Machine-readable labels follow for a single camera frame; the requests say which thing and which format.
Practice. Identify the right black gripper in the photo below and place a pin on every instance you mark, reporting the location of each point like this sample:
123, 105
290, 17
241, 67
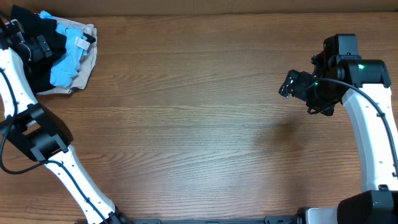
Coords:
303, 80

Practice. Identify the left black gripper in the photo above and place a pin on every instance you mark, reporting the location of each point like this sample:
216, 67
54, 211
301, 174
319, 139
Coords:
40, 47

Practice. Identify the black t-shirt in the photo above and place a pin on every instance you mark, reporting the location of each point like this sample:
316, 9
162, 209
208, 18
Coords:
38, 76

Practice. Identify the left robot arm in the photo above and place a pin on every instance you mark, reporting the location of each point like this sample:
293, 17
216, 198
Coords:
41, 135

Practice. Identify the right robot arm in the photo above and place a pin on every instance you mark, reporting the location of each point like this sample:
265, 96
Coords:
363, 87

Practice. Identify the light blue printed t-shirt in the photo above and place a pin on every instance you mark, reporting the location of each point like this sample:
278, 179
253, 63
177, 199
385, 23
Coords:
66, 68

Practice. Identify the black folded garment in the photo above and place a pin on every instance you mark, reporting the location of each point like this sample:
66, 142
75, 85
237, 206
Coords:
89, 38

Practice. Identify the beige folded garment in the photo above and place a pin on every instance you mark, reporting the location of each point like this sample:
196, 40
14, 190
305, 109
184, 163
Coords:
87, 63

